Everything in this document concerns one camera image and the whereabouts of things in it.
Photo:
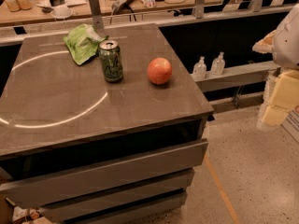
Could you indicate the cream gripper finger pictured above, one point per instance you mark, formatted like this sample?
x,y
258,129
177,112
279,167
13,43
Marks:
x,y
265,45
280,97

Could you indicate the green soda can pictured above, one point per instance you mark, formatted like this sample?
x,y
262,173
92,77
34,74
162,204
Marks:
x,y
110,57

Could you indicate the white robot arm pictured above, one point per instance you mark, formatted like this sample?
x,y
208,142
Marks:
x,y
286,42

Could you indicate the cardboard box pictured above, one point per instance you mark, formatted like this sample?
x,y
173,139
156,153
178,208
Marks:
x,y
291,124

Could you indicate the clear sanitizer bottle right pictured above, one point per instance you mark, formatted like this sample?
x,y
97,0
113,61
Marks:
x,y
218,65

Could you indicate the clear sanitizer bottle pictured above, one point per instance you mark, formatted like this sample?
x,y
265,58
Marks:
x,y
199,69
218,65

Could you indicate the clear sanitizer bottle left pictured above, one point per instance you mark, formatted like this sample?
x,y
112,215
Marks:
x,y
199,69

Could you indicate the red apple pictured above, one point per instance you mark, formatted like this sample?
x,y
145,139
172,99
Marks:
x,y
159,71

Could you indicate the grey power strip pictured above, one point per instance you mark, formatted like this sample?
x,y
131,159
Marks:
x,y
119,4

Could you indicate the green chip bag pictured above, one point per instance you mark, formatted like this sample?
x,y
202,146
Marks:
x,y
82,43

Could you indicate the grey drawer cabinet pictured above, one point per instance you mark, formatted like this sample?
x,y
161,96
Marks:
x,y
86,151

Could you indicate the orange liquid jar left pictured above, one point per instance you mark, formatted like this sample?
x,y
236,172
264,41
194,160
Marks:
x,y
12,5

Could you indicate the grey metal post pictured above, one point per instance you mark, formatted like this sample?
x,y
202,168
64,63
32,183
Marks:
x,y
96,14

